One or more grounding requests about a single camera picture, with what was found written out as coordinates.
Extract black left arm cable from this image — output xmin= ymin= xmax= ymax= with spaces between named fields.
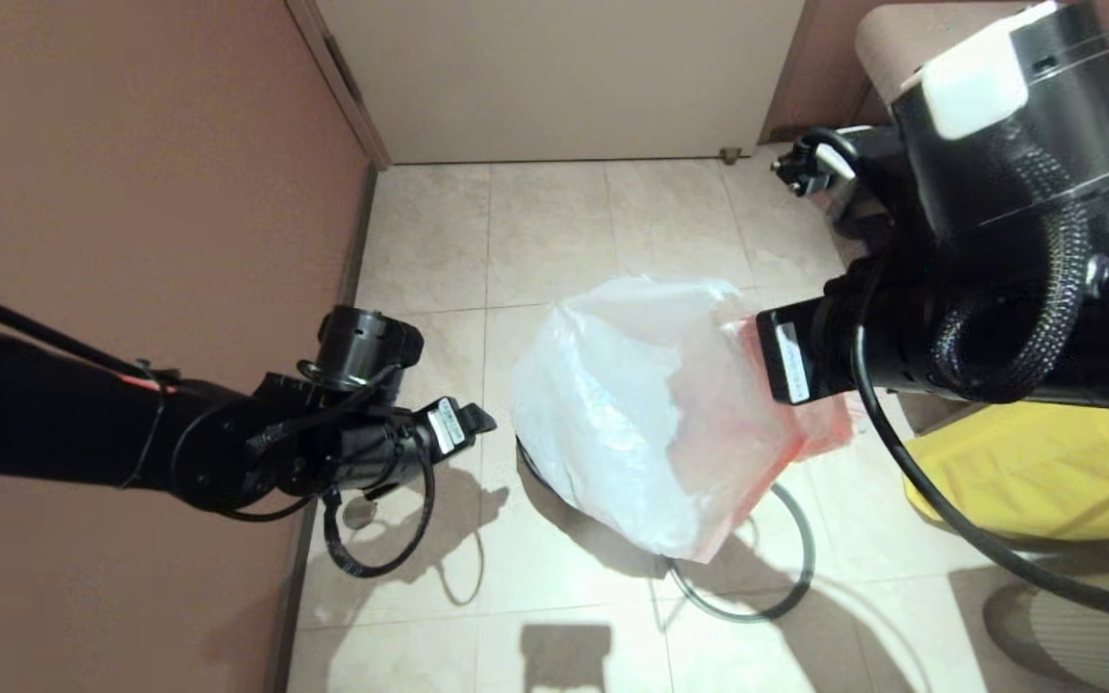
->
xmin=0 ymin=277 xmax=182 ymax=388

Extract brown door frame post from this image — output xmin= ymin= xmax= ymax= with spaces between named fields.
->
xmin=759 ymin=0 xmax=817 ymax=145
xmin=285 ymin=0 xmax=393 ymax=172

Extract white and red plastic bag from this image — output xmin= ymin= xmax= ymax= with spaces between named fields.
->
xmin=511 ymin=274 xmax=854 ymax=565

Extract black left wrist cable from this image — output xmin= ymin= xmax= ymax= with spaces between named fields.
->
xmin=322 ymin=433 xmax=438 ymax=579

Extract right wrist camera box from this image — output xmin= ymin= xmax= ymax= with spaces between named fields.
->
xmin=771 ymin=130 xmax=859 ymax=198

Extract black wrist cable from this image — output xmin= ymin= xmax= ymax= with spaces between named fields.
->
xmin=848 ymin=279 xmax=1109 ymax=623
xmin=322 ymin=433 xmax=438 ymax=579

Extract grey bin rim ring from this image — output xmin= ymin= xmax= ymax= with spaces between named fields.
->
xmin=665 ymin=481 xmax=817 ymax=624

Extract pale door panel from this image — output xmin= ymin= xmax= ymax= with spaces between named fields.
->
xmin=314 ymin=0 xmax=806 ymax=166

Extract yellow fabric bag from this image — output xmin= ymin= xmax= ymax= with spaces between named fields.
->
xmin=904 ymin=402 xmax=1109 ymax=540

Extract grey ribbed round stool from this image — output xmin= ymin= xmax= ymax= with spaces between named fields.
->
xmin=983 ymin=568 xmax=1109 ymax=693

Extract light wood bench metal legs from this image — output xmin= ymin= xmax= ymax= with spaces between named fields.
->
xmin=853 ymin=3 xmax=1032 ymax=109

